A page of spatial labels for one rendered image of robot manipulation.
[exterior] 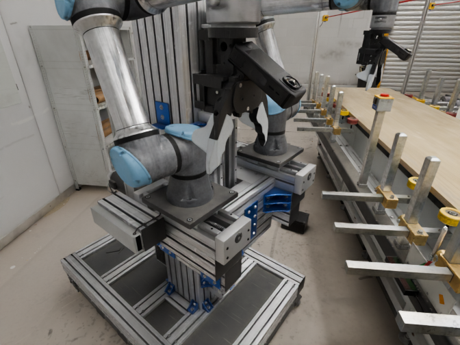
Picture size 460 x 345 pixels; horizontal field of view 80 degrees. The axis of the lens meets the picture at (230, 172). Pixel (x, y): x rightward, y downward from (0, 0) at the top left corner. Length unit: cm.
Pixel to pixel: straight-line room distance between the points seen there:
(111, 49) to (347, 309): 182
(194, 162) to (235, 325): 99
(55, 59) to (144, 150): 225
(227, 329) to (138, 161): 107
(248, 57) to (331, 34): 835
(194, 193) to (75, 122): 226
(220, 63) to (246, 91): 6
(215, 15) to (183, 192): 54
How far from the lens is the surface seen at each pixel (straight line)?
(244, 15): 40
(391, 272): 103
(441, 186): 154
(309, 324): 188
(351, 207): 260
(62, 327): 205
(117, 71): 75
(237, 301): 165
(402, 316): 77
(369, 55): 119
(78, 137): 302
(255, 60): 40
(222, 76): 42
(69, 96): 292
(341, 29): 878
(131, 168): 70
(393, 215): 175
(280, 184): 121
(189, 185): 82
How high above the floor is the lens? 151
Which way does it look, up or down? 27 degrees down
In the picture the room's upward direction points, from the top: straight up
